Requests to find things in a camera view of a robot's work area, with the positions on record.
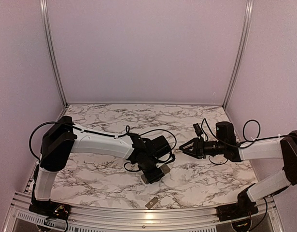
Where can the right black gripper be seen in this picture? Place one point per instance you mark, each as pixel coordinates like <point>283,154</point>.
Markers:
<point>198,152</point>

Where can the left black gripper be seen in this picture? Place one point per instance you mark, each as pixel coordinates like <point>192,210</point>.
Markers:
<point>154,177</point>

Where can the grey remote control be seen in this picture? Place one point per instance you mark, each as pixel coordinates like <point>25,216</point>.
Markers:
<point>165,169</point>

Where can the grey battery cover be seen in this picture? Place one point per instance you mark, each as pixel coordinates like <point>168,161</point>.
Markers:
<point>151,203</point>

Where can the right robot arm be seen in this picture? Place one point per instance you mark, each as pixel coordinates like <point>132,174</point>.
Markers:
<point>277,147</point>

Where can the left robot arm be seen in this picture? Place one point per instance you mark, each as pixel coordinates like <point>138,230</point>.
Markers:
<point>65,137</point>

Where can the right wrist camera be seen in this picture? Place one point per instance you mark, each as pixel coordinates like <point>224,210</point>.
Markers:
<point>198,129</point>

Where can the front aluminium rail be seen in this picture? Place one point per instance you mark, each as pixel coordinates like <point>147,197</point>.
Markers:
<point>97,219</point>

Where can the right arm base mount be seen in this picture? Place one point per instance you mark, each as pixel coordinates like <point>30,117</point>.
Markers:
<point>236,210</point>

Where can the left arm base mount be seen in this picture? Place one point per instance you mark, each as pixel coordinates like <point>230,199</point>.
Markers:
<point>50,209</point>

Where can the right aluminium frame post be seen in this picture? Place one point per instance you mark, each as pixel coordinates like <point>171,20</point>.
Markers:
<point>241,49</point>

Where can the aluminium frame post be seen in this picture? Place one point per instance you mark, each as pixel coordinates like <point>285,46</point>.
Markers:
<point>51,51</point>
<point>241,49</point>

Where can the left aluminium frame post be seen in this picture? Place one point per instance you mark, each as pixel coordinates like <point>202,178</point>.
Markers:
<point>51,51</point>

